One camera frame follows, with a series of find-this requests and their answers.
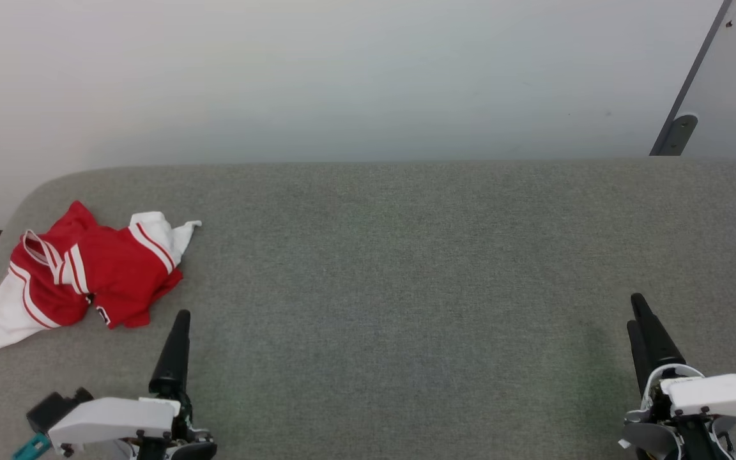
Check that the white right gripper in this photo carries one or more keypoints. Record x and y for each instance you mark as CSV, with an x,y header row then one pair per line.
x,y
719,396

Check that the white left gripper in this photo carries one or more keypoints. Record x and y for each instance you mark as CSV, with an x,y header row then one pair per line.
x,y
112,418

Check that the red white Bulls jersey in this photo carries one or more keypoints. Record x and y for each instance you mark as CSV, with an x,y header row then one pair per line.
x,y
119,268

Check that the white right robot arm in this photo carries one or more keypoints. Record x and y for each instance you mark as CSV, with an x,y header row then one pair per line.
x,y
655,441

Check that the grey metal bar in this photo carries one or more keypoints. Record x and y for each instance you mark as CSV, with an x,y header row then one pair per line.
x,y
678,131

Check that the grey fabric sofa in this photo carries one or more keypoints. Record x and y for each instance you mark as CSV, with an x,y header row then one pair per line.
x,y
406,287

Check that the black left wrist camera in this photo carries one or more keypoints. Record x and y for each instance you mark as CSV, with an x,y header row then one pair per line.
x,y
52,409

